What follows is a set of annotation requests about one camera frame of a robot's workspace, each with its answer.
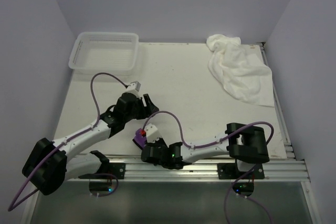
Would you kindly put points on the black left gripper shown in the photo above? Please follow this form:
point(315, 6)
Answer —
point(145, 111)

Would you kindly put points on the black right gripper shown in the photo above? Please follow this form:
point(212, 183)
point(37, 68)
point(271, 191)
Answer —
point(159, 140)

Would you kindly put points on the purple and black towel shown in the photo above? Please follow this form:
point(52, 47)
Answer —
point(139, 140)

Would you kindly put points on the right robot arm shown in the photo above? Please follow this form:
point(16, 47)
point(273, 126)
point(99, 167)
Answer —
point(244, 143)

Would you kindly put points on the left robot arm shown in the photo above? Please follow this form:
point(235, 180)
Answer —
point(53, 162)

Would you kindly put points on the white plastic basket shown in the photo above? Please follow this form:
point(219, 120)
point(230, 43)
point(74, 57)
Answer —
point(114, 53)

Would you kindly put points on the white towel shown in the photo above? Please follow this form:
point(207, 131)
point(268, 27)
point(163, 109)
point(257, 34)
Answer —
point(244, 76)

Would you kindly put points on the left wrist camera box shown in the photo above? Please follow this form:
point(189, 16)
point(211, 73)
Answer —
point(134, 88)

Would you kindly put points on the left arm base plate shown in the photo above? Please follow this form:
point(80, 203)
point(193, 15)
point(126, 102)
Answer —
point(116, 169)

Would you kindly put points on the aluminium mounting rail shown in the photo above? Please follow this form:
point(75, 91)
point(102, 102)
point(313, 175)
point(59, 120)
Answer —
point(287, 170)

